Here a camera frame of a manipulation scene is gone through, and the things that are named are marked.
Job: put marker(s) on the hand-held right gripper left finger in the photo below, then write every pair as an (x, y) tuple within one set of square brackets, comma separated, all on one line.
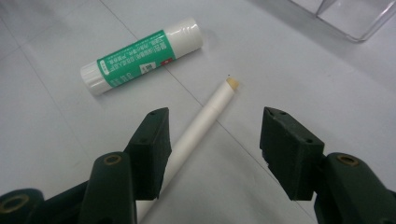
[(149, 155)]

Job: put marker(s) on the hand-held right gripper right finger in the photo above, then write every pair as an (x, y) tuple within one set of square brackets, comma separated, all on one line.
[(291, 155)]

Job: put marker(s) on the white stick with beige tip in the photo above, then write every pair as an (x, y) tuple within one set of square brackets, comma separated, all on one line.
[(214, 103)]

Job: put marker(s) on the green label glue stick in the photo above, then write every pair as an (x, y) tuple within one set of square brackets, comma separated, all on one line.
[(140, 56)]

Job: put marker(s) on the clear plastic pen holder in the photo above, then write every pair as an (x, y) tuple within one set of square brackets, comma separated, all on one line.
[(358, 18)]

